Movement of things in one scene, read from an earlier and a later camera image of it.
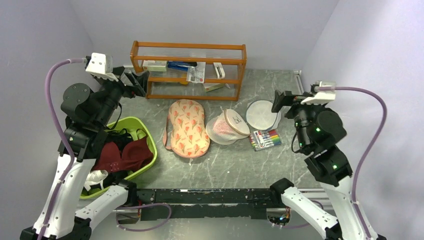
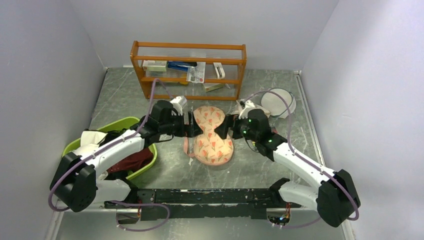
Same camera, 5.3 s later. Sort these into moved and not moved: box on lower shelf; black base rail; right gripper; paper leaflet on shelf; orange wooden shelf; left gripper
Moved: left gripper; right gripper
Not moved: orange wooden shelf; paper leaflet on shelf; black base rail; box on lower shelf
